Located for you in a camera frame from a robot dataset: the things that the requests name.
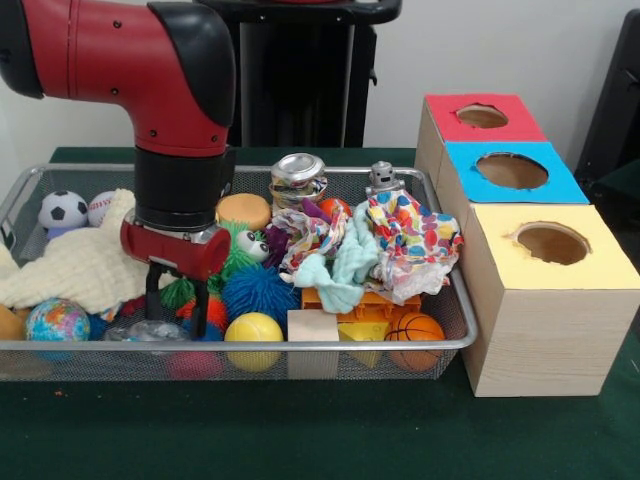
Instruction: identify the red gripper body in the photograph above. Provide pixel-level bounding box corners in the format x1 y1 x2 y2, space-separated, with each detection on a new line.
119 209 233 282

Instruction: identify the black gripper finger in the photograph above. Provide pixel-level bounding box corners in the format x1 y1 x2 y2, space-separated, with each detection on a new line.
191 277 211 340
144 259 177 321

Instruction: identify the clear plastic bottle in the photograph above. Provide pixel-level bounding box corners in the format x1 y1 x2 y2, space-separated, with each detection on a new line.
102 319 194 351

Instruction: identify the cream knitted cloth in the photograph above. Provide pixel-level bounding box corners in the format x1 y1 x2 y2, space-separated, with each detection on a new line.
0 188 179 315

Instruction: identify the globe print ball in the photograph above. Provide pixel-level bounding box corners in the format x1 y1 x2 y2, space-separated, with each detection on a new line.
24 297 92 362

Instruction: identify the crushed silver metal can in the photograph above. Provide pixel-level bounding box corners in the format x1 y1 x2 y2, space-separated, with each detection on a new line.
269 152 331 212

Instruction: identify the colourful spotted cloth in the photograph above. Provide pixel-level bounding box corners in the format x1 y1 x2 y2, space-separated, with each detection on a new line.
363 188 466 307

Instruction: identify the shallow clear mesh bin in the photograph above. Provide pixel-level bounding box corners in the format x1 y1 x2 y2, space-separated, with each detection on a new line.
0 163 480 384

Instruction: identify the wooden box with three holes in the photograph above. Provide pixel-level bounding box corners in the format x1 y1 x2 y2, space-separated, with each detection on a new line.
413 92 640 399

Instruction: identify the yellow ball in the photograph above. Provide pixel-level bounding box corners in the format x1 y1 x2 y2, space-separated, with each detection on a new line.
223 312 285 372

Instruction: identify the black and white soccer ball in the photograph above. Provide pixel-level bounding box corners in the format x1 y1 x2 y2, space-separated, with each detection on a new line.
38 190 90 231

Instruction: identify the dark green table cloth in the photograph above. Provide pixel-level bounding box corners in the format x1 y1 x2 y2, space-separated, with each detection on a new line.
589 158 640 241
0 145 640 480

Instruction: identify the light teal cloth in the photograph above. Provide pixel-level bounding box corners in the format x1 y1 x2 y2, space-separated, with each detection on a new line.
289 202 382 315

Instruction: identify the black stand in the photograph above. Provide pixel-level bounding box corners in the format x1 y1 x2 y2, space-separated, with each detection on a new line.
573 8 640 184

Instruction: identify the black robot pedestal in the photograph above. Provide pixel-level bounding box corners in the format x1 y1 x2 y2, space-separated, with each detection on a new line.
199 0 404 149

